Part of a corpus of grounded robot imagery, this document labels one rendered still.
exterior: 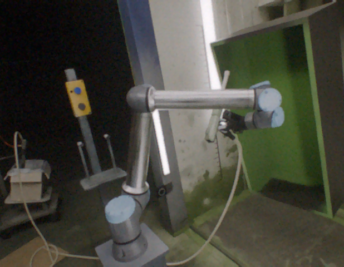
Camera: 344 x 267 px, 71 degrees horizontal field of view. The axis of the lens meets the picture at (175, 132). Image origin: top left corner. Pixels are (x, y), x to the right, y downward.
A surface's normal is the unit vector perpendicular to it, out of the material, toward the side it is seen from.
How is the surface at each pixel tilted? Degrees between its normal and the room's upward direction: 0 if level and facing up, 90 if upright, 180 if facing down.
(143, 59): 90
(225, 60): 90
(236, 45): 90
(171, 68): 90
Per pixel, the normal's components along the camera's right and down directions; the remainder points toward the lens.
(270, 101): -0.07, 0.28
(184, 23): 0.54, 0.12
